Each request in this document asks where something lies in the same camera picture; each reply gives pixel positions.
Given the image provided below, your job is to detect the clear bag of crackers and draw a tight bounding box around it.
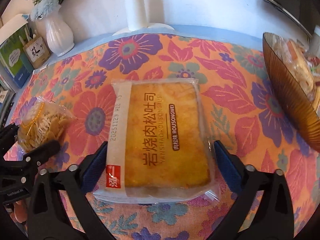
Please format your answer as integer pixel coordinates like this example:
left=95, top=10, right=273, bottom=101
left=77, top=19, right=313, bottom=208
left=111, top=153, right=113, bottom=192
left=17, top=97, right=75, bottom=153

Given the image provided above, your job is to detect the white red toast bread packet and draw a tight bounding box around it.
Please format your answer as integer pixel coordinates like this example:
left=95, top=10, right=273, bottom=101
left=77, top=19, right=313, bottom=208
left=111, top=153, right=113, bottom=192
left=93, top=78, right=220, bottom=204

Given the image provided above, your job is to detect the person's left hand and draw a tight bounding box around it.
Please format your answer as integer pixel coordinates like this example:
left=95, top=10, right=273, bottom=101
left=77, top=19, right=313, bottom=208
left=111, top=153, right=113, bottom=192
left=10, top=200, right=28, bottom=224

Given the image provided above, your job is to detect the stack of books at left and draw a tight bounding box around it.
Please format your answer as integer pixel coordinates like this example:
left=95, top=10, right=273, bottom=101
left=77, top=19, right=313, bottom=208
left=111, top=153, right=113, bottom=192
left=0, top=81, right=15, bottom=128

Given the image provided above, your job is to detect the white ceramic vase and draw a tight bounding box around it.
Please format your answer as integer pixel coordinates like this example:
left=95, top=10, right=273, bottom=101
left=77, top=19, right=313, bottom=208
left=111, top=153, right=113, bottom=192
left=38, top=5, right=75, bottom=57

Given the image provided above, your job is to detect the floral orange tablecloth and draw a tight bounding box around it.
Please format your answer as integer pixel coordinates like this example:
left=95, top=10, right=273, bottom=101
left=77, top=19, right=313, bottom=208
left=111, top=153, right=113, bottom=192
left=9, top=34, right=319, bottom=239

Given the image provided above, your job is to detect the white paper on books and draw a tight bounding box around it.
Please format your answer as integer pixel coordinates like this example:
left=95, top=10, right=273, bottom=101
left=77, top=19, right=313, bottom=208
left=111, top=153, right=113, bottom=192
left=0, top=14, right=29, bottom=44

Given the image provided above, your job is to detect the amber ribbed glass bowl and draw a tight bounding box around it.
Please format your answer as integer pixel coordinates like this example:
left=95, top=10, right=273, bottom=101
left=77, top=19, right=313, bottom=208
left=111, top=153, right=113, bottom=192
left=263, top=32, right=319, bottom=151

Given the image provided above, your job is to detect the snack packet in bowl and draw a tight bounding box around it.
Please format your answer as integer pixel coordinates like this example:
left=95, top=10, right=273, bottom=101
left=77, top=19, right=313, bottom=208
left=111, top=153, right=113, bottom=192
left=272, top=36, right=316, bottom=102

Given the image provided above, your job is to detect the white cylinder container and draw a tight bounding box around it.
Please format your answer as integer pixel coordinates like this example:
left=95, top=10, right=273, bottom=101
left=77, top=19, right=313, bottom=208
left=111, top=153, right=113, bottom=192
left=309, top=25, right=320, bottom=58

